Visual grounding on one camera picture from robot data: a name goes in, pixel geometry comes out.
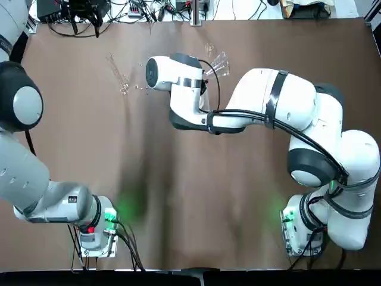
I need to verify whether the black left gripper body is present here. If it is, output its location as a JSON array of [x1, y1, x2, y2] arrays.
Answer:
[[72, 0, 101, 17]]

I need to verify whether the clear glass conical flask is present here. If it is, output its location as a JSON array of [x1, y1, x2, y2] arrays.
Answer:
[[204, 51, 232, 81]]

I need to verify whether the black electronics box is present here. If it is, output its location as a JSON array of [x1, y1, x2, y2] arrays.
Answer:
[[36, 0, 71, 23]]

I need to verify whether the grey power strip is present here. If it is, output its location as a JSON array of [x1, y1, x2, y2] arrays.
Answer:
[[127, 2, 143, 18]]

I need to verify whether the grey electronics box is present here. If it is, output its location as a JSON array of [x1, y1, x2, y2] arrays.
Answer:
[[174, 0, 194, 13]]

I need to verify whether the black looped cable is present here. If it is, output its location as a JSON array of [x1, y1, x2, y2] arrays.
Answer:
[[47, 20, 111, 39]]

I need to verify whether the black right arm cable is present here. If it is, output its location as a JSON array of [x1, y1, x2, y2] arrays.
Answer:
[[196, 58, 349, 187]]

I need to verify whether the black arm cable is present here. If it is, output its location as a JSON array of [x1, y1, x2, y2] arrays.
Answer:
[[24, 128, 38, 157], [196, 58, 349, 187]]

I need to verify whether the aluminium camera post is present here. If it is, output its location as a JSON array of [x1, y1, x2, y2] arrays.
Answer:
[[191, 0, 205, 27]]

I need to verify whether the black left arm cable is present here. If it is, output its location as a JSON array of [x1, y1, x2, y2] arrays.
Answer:
[[24, 128, 38, 157]]

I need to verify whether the black left base cable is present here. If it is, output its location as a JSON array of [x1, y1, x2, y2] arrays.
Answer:
[[114, 219, 147, 272]]

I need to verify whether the black base cable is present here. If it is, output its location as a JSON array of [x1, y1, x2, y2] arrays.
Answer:
[[286, 251, 349, 271], [114, 219, 147, 272]]

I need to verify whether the black right base cable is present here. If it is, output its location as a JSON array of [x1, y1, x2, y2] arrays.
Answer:
[[286, 251, 349, 271]]

